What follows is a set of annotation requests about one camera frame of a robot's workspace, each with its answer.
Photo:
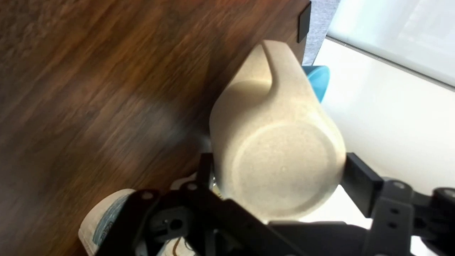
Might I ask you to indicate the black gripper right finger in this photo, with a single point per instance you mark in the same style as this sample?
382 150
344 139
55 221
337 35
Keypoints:
363 183

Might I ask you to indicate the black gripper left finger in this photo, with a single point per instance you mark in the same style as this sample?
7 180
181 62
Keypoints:
205 173

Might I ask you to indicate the cream plastic jug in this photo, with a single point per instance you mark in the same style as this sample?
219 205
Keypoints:
279 157

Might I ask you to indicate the blue plastic bowl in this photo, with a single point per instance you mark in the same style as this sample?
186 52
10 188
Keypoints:
319 80

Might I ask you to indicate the white patterned cup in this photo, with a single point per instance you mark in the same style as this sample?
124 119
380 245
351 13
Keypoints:
101 223

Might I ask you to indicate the black tape patch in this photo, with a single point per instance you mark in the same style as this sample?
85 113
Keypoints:
303 22

